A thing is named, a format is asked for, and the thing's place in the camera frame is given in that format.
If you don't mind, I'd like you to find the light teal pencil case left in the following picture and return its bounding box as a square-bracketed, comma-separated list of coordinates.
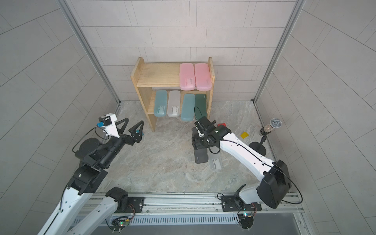
[154, 90, 167, 117]

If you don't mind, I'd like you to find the small yellow block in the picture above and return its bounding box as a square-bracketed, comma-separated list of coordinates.
[240, 132, 249, 139]

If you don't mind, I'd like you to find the black pencil case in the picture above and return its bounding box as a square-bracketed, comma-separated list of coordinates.
[192, 127, 208, 164]

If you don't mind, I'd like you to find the right circuit board with wires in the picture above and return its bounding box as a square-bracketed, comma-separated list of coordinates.
[236, 211, 254, 230]

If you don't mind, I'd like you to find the light teal pencil case right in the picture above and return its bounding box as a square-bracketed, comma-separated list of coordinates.
[181, 94, 195, 122]

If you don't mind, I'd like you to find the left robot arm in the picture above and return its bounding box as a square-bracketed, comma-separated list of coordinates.
[39, 113, 145, 235]

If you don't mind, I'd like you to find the left circuit board with wires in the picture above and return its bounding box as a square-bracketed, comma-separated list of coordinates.
[105, 216, 131, 234]

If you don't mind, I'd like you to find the clear white pencil case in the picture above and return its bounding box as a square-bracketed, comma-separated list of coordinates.
[207, 150, 223, 171]

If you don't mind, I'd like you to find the dark green pencil case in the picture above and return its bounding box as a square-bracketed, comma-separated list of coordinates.
[194, 94, 207, 120]

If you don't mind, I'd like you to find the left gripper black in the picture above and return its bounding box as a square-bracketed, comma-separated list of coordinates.
[99, 117, 145, 168]

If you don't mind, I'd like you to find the circuit board with wires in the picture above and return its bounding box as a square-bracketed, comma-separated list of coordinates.
[105, 216, 131, 234]
[236, 211, 254, 230]

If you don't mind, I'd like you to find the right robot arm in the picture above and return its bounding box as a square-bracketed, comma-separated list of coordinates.
[193, 117, 294, 209]

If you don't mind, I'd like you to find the frosted white pencil case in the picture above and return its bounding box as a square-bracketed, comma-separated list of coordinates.
[167, 91, 181, 118]

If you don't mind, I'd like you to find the silver microphone on stand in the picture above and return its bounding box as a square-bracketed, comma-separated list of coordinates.
[248, 118, 282, 156]

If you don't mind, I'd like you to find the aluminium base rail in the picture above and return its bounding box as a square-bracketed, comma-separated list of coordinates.
[72, 193, 304, 227]

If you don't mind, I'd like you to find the pink pencil case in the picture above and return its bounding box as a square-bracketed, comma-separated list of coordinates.
[179, 63, 195, 91]
[194, 63, 212, 91]

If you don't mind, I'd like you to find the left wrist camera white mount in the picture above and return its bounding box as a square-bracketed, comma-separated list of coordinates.
[97, 113, 120, 138]

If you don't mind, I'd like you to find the wooden two-tier shelf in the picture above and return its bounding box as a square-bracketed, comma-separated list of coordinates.
[131, 57, 214, 132]

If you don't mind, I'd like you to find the light teal pencil case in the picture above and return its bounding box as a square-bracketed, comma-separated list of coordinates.
[154, 90, 167, 117]
[181, 94, 195, 122]

